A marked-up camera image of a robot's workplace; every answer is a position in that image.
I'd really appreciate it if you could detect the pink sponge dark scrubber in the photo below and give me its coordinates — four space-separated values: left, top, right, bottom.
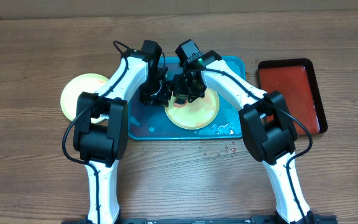
173 98 188 108

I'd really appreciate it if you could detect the yellow-green plate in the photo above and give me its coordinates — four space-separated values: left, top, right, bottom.
165 88 220 129
60 73 108 121

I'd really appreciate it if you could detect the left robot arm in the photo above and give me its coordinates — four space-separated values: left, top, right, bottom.
67 40 172 223

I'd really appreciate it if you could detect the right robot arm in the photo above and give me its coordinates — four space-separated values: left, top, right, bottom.
173 39 314 223

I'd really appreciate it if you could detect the black red-lined tray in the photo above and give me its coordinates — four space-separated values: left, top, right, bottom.
257 58 328 134

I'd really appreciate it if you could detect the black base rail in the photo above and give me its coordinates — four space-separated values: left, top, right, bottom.
62 214 338 224

